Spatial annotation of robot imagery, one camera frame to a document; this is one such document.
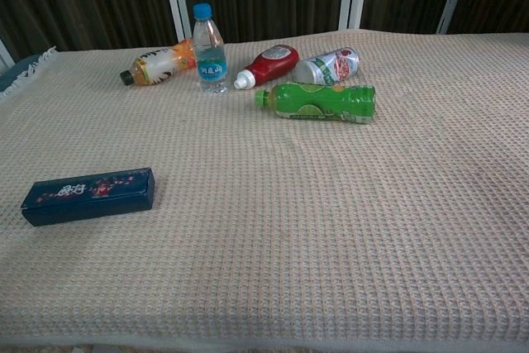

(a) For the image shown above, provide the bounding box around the blue glasses case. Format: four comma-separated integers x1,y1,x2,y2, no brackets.
21,167,156,227

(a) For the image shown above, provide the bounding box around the green drink bottle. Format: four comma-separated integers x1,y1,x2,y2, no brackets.
254,82,377,126

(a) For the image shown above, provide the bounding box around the beige waffle weave tablecloth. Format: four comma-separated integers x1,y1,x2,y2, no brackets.
0,29,529,350

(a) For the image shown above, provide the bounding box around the red ketchup squeeze bottle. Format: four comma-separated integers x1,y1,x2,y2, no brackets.
233,44,300,91

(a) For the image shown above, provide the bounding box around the clear water bottle blue cap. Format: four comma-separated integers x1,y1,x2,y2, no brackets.
192,2,230,95

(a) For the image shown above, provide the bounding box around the white red drink can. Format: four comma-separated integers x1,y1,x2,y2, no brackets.
292,46,360,85

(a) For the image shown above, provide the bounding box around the orange juice bottle black cap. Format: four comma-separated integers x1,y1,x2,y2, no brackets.
119,37,198,88

